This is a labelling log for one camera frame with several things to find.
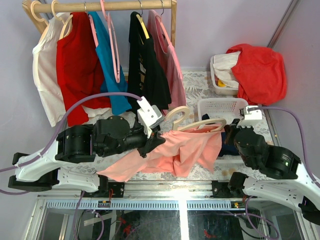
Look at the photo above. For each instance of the black hanging t-shirt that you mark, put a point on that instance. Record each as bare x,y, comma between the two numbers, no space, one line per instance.
146,77

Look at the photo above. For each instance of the navy blue folded garment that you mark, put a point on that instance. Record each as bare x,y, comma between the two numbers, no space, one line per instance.
225,147

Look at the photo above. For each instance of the pink hanger with blue shirt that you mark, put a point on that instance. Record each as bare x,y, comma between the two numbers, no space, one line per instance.
92,25

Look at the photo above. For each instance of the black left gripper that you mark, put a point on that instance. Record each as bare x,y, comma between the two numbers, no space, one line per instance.
149,142

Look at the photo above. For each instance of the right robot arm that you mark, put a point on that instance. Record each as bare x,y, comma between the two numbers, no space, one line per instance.
288,183

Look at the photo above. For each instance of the yellow object in basket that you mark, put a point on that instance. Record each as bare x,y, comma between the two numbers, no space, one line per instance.
220,84

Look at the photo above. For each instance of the white perforated plastic basket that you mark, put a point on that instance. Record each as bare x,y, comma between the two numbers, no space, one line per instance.
220,107

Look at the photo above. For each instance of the beige hanger with red shirt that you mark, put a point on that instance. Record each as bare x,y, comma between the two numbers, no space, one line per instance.
66,23

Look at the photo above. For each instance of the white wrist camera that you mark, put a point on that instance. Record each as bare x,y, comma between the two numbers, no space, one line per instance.
149,116
250,116

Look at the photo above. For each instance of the salmon pink t-shirt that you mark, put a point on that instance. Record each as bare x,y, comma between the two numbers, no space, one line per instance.
180,152

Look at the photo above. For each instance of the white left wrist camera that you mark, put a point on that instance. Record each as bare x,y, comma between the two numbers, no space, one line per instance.
149,116

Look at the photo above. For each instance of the pink hanging t-shirt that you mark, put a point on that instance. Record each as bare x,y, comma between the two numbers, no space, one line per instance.
170,64

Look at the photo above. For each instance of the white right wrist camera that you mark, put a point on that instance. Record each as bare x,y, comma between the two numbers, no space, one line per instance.
250,116

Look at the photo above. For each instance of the aluminium frame rail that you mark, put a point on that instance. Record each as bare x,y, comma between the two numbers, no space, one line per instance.
199,189

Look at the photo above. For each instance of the orange-red t-shirt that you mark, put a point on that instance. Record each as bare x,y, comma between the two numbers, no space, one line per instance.
260,72

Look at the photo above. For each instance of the blue hanging t-shirt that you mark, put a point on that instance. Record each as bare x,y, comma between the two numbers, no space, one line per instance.
119,103

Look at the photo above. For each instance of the white hanging t-shirt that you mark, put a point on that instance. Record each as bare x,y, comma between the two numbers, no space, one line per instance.
45,73

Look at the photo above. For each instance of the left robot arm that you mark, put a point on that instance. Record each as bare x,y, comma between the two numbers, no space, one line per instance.
50,169

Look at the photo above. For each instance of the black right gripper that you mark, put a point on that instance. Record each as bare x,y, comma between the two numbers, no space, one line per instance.
230,133

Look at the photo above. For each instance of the yellow hanger with black shirt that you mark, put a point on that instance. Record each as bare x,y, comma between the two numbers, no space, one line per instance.
140,18

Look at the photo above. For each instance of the white garment in basket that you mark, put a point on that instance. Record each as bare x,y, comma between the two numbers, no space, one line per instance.
223,64

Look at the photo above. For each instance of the wooden clothes rack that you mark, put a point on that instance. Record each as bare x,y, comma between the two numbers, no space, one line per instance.
45,8

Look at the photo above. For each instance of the small white laundry basket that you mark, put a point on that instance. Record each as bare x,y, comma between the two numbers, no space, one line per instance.
227,91

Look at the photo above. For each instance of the grey slotted cable duct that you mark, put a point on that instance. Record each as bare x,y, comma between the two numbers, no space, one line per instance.
120,204

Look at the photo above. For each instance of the red hanging t-shirt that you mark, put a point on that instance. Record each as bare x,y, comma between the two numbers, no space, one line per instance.
78,69

